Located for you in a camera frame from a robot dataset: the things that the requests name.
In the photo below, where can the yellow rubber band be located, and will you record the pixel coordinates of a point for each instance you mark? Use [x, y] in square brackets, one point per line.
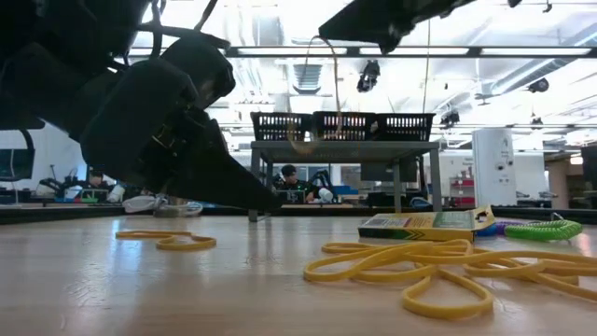
[559, 256]
[354, 246]
[186, 247]
[303, 148]
[309, 275]
[443, 312]

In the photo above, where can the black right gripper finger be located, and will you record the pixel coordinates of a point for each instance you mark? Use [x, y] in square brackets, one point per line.
[368, 23]
[394, 39]

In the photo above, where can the dark wall monitor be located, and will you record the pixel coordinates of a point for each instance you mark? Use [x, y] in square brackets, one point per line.
[11, 163]

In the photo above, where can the white pillar cabinet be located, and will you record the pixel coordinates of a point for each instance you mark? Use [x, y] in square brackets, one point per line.
[493, 168]

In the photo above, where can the black slotted plastic basket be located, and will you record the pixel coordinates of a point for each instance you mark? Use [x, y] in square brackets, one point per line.
[345, 127]
[282, 127]
[405, 127]

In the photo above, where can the purple spiral wrist coil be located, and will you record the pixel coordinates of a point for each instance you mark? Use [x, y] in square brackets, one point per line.
[503, 227]

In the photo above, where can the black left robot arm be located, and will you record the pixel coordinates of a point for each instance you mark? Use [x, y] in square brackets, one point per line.
[46, 70]

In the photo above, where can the green spiral wrist coil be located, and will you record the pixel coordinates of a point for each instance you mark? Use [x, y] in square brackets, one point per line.
[545, 231]

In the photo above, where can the red cabinet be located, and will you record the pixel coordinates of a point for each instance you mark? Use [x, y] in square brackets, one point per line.
[462, 191]

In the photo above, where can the black ceiling camera device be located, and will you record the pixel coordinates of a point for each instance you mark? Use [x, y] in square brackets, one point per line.
[368, 77]

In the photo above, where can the person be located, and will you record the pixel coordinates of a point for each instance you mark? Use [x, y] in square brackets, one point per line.
[291, 179]
[95, 177]

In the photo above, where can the black ceiling spotlight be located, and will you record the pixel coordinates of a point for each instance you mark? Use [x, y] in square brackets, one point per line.
[450, 117]
[538, 85]

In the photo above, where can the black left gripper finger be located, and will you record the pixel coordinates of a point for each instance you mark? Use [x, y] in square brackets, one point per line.
[219, 182]

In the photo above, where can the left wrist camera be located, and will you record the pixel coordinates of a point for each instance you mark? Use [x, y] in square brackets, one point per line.
[205, 70]

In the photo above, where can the yellow crayon box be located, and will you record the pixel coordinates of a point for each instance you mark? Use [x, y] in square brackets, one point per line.
[420, 224]

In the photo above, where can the black aluminium table frame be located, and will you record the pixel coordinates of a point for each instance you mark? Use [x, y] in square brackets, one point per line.
[70, 214]

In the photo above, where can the blue spiral wrist coil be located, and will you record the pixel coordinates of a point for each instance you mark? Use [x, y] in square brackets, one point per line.
[485, 230]

